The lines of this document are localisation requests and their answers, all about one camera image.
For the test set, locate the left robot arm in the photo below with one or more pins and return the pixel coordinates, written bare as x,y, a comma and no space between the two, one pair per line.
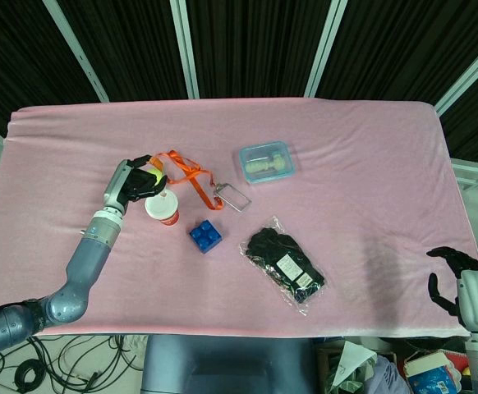
58,279

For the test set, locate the pink tablecloth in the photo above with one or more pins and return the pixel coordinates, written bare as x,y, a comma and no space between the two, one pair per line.
239,205

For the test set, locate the white paper sheet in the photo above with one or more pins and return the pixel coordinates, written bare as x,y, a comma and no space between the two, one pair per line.
350,361

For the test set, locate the yellow-green tennis ball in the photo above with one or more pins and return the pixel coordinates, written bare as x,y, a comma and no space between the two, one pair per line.
157,175

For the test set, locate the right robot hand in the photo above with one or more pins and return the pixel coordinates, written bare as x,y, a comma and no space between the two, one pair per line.
475,287

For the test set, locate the red white paper cup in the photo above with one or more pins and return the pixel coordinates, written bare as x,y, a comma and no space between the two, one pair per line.
163,208

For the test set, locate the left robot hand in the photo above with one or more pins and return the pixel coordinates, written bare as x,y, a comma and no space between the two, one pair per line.
120,184

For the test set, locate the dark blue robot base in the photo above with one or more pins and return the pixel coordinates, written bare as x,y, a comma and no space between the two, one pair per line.
228,365

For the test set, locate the clear blue plastic box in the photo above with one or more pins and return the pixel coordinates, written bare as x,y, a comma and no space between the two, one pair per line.
267,161

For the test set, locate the blue and white box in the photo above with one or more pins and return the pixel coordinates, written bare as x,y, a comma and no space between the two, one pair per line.
428,371

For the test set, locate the blue toy building brick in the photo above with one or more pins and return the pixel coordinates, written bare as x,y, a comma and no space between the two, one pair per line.
205,236

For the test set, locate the black gloves in plastic bag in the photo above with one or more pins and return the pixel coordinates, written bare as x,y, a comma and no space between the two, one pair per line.
286,264

